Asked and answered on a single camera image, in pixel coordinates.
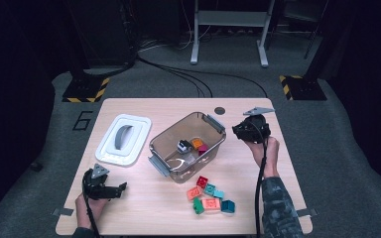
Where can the dark blue-teal building block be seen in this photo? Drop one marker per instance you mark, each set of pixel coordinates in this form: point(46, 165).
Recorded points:
point(228, 207)

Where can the teal studded building block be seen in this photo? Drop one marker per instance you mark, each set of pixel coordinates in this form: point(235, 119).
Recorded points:
point(209, 189)

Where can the small coral building block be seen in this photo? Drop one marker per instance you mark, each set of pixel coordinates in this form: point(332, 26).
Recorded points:
point(194, 193)

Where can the person's left hand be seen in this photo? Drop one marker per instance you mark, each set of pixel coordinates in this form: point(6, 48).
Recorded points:
point(86, 211)

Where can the red building block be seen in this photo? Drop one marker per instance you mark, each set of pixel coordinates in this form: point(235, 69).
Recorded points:
point(202, 182)

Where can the white metal stand frame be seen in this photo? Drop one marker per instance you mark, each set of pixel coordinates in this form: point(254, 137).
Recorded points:
point(231, 18)

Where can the orange building block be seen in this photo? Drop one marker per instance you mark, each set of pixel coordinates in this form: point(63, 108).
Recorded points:
point(197, 143)

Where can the grey round table grommet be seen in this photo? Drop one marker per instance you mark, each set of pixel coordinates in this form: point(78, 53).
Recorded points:
point(219, 110)

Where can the person's right hand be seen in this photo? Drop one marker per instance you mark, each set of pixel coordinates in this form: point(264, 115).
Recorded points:
point(268, 155)

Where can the green building block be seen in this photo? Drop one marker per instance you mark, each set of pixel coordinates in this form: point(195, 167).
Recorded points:
point(198, 206)

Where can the magenta building block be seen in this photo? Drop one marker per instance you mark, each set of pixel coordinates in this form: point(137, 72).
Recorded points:
point(203, 150)

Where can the clear brown plastic storage box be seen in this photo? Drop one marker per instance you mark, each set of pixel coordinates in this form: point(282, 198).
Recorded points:
point(178, 132)

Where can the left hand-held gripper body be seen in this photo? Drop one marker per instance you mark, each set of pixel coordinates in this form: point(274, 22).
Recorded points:
point(96, 186)

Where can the grey tape strip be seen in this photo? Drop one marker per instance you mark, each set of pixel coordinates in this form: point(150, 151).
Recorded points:
point(63, 212)
point(307, 212)

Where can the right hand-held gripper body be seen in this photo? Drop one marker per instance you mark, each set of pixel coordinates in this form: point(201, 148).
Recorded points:
point(256, 129)

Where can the long pink building block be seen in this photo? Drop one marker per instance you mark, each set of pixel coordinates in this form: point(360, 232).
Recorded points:
point(211, 204)

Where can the white and black toy car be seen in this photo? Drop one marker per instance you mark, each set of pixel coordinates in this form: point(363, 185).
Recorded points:
point(184, 146)

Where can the black stand base striped tape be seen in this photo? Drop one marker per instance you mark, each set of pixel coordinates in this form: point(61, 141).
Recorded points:
point(304, 88)
point(84, 89)

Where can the black equipment cabinet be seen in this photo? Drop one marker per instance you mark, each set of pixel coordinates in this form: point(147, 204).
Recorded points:
point(105, 33)

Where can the small black floor object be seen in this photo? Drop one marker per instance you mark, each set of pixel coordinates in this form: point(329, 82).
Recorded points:
point(36, 166)

